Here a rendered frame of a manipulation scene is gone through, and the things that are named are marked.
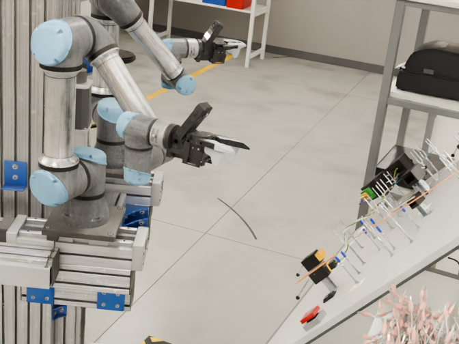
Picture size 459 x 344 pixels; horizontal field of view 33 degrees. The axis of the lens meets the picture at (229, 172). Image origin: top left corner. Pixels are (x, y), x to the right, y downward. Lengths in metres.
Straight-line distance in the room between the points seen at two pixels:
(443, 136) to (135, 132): 3.61
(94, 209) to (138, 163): 0.37
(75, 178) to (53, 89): 0.28
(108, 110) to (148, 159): 0.74
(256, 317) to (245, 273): 0.48
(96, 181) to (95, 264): 0.27
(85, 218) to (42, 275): 0.21
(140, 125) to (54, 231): 0.52
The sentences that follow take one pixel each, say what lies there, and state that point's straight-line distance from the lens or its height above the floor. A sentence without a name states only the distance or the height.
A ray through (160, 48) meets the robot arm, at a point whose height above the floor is 1.60.
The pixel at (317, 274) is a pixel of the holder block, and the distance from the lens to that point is 2.41.
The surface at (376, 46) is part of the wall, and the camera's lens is 9.85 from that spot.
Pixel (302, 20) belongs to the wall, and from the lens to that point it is 10.02.
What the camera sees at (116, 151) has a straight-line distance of 2.86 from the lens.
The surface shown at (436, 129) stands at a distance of 5.43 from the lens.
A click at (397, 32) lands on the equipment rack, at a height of 1.70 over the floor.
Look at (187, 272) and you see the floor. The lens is 4.58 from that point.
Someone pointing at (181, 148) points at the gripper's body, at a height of 1.54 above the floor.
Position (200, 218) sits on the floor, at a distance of 5.25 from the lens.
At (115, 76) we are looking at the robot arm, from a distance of 2.23.
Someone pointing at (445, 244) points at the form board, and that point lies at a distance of 1.94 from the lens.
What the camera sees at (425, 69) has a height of 1.57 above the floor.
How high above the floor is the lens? 2.25
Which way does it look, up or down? 22 degrees down
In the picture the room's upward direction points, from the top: 6 degrees clockwise
